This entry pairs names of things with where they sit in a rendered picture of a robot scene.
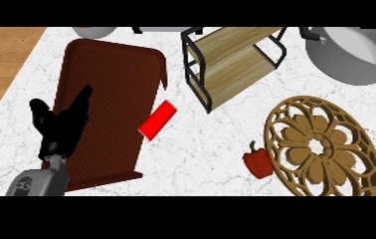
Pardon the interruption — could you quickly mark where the round wooden flower trivet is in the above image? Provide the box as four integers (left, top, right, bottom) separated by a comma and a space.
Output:
262, 95, 376, 197

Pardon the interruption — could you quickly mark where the black wooden tiered shelf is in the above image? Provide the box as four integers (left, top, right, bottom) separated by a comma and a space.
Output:
180, 27, 289, 115

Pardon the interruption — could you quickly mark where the grey metal pot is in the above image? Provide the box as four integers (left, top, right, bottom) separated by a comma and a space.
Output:
298, 27, 376, 87

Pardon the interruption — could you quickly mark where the pale appliance with black feet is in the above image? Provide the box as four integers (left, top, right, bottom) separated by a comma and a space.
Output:
131, 27, 205, 36

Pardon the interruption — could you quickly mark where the red flat block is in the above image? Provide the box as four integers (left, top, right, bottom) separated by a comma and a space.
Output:
139, 100, 180, 141

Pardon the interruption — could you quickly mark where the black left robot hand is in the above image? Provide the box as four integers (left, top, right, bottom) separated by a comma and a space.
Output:
28, 84, 96, 160

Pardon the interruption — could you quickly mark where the red bell pepper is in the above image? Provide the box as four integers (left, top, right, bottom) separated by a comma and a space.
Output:
242, 140, 276, 180

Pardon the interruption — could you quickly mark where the dark red placemat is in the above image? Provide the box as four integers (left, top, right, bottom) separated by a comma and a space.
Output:
41, 38, 170, 193

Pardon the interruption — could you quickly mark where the grey round bowl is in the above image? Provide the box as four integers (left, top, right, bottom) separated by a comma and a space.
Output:
71, 27, 119, 40

